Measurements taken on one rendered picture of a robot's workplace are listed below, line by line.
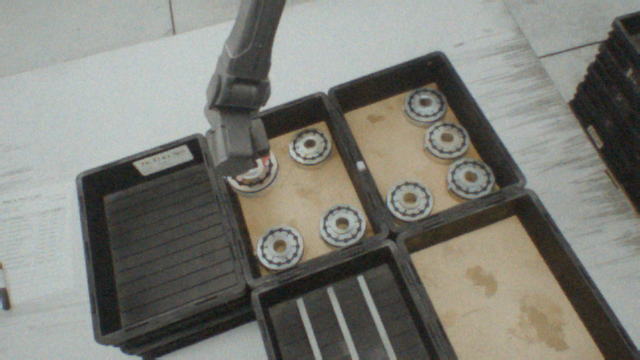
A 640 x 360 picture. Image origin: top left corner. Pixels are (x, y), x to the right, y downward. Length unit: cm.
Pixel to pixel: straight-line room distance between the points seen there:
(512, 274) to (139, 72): 122
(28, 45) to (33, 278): 189
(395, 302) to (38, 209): 99
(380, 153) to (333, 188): 14
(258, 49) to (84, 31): 240
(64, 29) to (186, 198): 204
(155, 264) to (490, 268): 72
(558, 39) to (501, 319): 182
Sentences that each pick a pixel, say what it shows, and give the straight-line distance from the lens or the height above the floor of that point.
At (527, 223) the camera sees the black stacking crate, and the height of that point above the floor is 85.
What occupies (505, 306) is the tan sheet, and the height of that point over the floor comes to 83.
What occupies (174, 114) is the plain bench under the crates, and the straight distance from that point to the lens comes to 155.
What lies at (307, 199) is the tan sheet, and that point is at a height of 83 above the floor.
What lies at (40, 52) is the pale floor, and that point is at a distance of 310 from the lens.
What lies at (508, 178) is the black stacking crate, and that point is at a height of 89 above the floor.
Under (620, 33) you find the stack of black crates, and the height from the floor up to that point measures 58.
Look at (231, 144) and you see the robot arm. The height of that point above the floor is 125.
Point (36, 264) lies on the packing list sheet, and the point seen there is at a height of 70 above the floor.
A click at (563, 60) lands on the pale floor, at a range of 261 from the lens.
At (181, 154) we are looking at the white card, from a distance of 123.
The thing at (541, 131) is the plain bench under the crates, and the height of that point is 70.
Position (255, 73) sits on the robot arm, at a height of 132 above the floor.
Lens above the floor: 187
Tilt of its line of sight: 61 degrees down
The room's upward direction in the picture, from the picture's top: 11 degrees counter-clockwise
